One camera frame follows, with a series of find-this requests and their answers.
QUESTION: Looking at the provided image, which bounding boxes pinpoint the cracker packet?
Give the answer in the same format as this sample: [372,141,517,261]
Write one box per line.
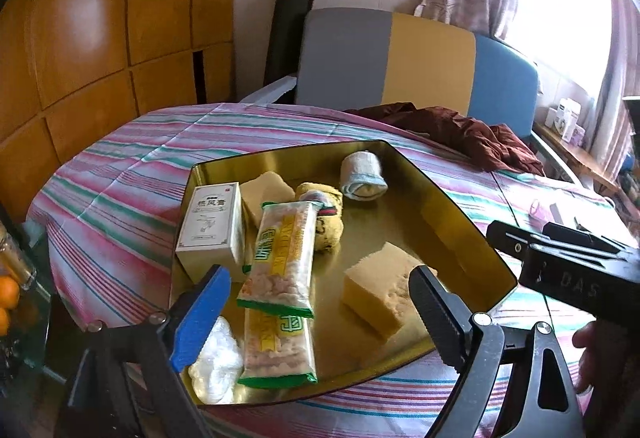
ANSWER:
[236,201,322,319]
[239,309,318,390]

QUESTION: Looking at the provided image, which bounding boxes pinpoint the yellow patterned sock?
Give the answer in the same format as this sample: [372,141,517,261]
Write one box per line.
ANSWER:
[295,183,344,252]

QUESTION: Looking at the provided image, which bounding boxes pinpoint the white blue towel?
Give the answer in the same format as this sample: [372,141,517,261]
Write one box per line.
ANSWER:
[340,151,388,201]

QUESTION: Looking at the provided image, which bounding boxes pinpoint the person right hand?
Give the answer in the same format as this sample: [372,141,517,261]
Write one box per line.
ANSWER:
[572,321,597,394]

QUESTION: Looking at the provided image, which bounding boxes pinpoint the white plastic wrapped wad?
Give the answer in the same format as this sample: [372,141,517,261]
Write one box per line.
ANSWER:
[188,316,243,404]

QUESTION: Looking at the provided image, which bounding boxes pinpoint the wooden side shelf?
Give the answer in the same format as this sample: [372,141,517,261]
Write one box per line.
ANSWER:
[533,123,639,221]

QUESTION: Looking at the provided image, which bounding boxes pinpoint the yellow sponge block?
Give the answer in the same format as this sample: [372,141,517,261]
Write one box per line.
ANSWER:
[342,242,422,340]

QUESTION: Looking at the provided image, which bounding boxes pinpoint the white medicine box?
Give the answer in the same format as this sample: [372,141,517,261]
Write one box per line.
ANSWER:
[176,183,245,283]

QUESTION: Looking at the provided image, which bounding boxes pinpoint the dark red crumpled garment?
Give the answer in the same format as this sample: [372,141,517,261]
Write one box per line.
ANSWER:
[348,102,544,176]

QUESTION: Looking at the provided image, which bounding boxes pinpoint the white boxes on shelf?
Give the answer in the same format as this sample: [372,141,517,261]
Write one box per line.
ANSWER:
[544,98,582,143]

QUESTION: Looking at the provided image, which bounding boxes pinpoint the gold metal tin tray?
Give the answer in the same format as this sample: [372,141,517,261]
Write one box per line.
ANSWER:
[180,140,516,406]

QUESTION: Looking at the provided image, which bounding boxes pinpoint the yellow sponge near box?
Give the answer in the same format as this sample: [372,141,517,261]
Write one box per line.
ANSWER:
[240,171,295,228]

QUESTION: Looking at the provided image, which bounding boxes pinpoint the glass side table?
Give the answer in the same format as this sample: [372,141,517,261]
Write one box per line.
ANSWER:
[0,217,54,438]

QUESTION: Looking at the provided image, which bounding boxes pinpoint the orange fruit upper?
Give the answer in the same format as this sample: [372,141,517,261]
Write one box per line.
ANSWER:
[0,276,21,310]

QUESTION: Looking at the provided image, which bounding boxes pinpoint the orange fruit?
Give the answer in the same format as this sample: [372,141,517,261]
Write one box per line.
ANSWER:
[0,276,21,310]
[0,307,11,337]

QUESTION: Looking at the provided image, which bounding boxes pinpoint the glass jar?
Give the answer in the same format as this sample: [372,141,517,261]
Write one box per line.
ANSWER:
[0,225,37,291]

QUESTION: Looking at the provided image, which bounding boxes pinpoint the orange fruit lower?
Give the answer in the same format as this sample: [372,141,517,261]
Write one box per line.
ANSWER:
[0,307,11,337]

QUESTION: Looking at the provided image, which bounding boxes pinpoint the grey yellow blue headboard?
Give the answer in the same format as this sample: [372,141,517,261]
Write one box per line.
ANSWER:
[295,7,539,138]

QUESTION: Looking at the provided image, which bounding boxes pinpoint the black rolled mat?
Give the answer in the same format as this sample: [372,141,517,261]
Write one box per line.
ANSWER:
[262,0,314,86]

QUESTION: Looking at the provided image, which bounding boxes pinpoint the wooden wardrobe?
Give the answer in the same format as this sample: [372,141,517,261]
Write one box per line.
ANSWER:
[1,0,234,222]

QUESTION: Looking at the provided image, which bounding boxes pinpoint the white bed rail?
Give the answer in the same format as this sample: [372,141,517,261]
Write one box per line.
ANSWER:
[240,76,297,106]

